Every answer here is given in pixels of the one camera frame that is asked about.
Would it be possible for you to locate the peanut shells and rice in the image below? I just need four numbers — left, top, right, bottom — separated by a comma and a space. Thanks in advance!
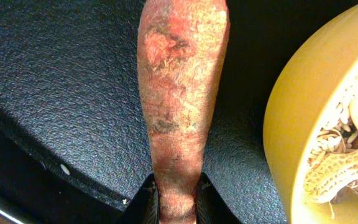
303, 86, 358, 203

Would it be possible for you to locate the yellow bowl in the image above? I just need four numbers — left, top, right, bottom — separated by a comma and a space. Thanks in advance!
263, 5, 358, 223

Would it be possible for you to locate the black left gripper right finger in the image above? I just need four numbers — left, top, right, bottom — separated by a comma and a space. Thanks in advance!
196, 172, 241, 224

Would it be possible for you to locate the round black serving tray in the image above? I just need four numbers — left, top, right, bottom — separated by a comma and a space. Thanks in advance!
0, 1, 355, 223

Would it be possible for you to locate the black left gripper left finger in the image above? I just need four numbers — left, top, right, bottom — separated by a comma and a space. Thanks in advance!
116, 174, 160, 224

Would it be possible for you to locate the orange carrot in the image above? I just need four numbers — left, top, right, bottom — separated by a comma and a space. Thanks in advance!
137, 0, 230, 223

